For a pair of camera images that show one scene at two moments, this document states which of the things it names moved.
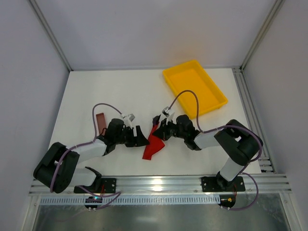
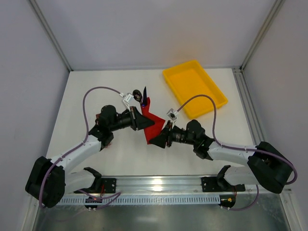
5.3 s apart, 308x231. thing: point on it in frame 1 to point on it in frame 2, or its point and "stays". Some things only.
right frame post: x=275 y=10 stays
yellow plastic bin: x=190 y=75 stays
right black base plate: x=216 y=184 stays
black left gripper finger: x=141 y=140 to x=141 y=121
